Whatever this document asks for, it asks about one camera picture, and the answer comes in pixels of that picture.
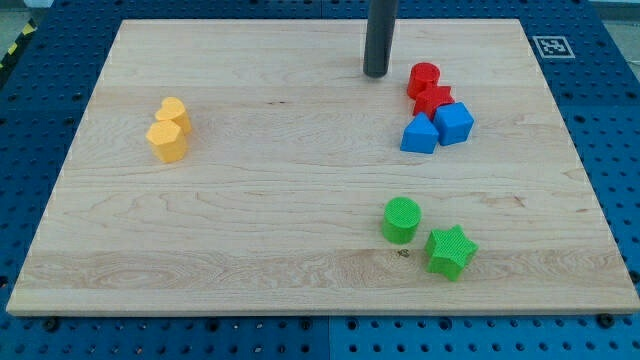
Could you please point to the green cylinder block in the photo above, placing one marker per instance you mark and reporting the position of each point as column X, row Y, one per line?
column 401, row 219

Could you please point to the yellow heart block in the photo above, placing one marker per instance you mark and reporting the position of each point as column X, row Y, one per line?
column 173, row 109

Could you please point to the blue cube block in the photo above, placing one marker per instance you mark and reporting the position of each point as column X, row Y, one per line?
column 454, row 123

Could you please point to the green star block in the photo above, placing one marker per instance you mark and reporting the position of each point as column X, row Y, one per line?
column 449, row 252

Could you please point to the light wooden board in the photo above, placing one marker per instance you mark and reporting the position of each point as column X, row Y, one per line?
column 277, row 206

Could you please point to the yellow hexagon block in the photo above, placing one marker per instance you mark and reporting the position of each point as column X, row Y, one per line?
column 167, row 140

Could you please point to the black yellow hazard tape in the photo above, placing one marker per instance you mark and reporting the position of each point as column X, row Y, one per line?
column 17, row 48

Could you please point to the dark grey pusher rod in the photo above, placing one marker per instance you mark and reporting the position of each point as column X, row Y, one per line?
column 379, row 36

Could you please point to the red cylinder block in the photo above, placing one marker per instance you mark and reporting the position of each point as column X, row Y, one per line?
column 423, row 75

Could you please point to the white fiducial marker tag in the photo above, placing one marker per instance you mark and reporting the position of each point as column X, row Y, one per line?
column 553, row 47

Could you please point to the red star block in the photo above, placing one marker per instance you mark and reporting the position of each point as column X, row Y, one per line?
column 431, row 98

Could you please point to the blue triangle block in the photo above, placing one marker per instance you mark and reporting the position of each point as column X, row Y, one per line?
column 420, row 135

